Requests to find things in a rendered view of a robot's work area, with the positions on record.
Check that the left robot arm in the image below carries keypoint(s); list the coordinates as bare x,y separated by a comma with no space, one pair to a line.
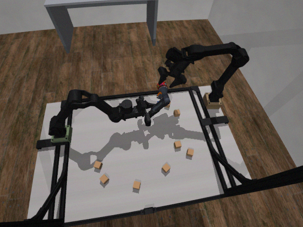
74,101

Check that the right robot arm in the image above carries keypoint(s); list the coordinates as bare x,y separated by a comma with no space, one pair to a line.
197,52

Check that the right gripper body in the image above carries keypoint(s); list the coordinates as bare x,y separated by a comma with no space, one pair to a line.
174,72

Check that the black hose nozzle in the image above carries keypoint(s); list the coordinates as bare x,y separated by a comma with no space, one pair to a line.
163,96

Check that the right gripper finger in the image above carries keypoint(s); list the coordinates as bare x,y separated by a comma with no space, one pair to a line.
175,83
162,79

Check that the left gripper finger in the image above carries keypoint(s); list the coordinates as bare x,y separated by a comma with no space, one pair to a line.
152,113
149,105

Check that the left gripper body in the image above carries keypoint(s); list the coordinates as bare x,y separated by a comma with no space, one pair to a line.
146,115

